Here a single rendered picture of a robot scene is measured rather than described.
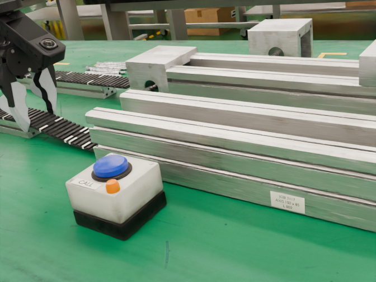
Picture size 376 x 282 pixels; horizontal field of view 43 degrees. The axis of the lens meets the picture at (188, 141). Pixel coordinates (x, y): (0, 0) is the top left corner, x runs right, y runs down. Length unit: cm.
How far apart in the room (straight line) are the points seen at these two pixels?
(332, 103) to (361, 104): 4
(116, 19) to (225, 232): 226
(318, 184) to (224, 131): 12
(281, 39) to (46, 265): 60
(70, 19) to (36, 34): 298
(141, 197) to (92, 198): 5
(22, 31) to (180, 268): 46
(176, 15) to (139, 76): 239
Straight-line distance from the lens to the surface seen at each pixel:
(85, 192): 54
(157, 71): 82
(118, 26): 272
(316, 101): 69
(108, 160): 56
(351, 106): 68
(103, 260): 53
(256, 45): 95
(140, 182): 54
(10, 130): 91
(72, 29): 377
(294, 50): 93
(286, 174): 52
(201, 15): 469
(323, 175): 50
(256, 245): 51
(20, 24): 81
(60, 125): 84
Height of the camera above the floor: 110
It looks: 25 degrees down
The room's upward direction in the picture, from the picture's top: 9 degrees counter-clockwise
